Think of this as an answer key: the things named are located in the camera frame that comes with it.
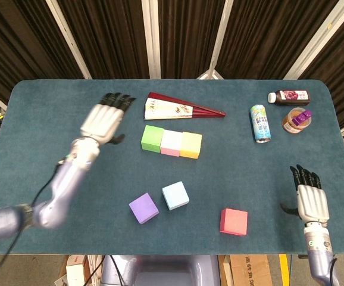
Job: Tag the dark grape juice bottle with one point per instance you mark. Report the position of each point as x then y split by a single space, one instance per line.
291 97

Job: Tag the white frame post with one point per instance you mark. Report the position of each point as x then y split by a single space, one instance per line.
316 38
150 38
220 35
67 35

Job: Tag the green foam cube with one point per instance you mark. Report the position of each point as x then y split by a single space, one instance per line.
151 138

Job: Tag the grey robot torso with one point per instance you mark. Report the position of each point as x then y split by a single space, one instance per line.
175 271

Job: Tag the light blue foam cube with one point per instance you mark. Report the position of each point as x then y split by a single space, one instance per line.
175 195

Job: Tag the purple plastic toy block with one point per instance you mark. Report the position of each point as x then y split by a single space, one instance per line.
301 117

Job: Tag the teal felt table cover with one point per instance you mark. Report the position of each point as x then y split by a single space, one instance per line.
234 178

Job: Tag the orange labelled jar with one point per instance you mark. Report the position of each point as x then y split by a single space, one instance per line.
289 123

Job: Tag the pink foam cube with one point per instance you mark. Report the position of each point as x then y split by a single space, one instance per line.
171 141

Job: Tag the brown cardboard box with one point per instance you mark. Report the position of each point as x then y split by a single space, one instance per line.
249 271

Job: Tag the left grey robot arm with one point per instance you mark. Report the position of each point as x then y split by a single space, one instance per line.
65 184

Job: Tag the red foam cube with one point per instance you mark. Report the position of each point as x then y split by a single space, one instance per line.
233 222

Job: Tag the white cardboard box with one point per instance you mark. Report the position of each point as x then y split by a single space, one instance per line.
75 272

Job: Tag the purple foam cube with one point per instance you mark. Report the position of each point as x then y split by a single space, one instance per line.
143 208

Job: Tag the light blue drink can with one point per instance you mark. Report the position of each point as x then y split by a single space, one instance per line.
260 125

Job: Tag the yellow foam cube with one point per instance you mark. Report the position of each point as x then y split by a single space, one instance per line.
190 144

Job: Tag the yellow floor strip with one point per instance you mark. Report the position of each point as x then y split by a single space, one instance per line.
284 268

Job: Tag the red paper folding fan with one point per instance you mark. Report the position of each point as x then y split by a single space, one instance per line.
166 110

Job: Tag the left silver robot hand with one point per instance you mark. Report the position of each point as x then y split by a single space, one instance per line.
100 122

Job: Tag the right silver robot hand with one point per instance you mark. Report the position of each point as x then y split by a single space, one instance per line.
313 202

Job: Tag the light wooden board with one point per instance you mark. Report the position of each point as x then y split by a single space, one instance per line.
226 271

